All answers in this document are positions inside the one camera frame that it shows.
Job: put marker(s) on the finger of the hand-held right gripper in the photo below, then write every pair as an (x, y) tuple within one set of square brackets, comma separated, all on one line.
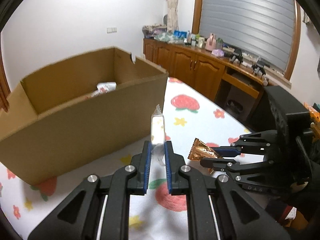
[(226, 151), (215, 163)]

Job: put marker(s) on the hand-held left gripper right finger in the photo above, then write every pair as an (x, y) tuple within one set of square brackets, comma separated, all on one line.
[(168, 167)]

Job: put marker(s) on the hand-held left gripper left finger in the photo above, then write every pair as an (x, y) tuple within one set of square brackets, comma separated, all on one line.
[(147, 167)]

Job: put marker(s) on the gold snack bar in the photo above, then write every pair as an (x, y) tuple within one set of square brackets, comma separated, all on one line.
[(202, 151)]

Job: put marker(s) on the white yellow snack packet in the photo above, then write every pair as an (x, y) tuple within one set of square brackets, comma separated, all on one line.
[(157, 130)]

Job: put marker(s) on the brown cardboard box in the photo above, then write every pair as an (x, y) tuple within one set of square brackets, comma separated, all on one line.
[(87, 135)]

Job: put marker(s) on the white red-print snack packet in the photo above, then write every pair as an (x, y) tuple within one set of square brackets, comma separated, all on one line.
[(106, 87)]

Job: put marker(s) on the white floral blanket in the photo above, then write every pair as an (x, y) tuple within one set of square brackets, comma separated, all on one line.
[(195, 120)]

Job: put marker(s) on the orange patterned object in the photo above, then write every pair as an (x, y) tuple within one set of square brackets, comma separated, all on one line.
[(313, 111)]

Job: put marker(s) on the black toy figure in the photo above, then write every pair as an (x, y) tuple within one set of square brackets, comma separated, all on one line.
[(237, 55), (258, 68)]

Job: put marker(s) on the purple pouch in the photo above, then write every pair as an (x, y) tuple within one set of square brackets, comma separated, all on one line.
[(218, 52)]

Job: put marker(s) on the wooden cabinet desk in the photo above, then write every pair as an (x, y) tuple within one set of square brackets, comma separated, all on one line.
[(182, 60)]

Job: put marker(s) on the green lidded jar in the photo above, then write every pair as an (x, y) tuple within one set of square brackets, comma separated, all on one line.
[(219, 43)]

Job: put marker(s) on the pink bottle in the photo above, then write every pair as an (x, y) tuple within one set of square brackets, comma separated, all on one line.
[(211, 43)]

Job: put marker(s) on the row of small bottles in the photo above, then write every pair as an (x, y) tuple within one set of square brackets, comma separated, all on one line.
[(196, 40)]

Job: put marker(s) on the blue box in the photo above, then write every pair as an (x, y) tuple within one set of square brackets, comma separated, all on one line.
[(180, 34)]

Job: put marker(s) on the grey window blind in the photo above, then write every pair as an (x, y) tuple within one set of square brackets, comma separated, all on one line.
[(245, 17)]

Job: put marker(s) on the pile of magazines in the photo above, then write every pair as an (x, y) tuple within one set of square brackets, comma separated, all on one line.
[(153, 32)]

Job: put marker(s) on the small grey fan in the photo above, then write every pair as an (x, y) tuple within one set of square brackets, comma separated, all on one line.
[(165, 20)]

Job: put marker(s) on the beige curtain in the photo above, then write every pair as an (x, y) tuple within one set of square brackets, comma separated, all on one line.
[(172, 5)]

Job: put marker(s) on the wooden slatted wardrobe door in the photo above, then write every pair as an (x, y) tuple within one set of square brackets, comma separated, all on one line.
[(3, 90)]

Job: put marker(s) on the white wall socket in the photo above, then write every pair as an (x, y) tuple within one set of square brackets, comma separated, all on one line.
[(112, 29)]

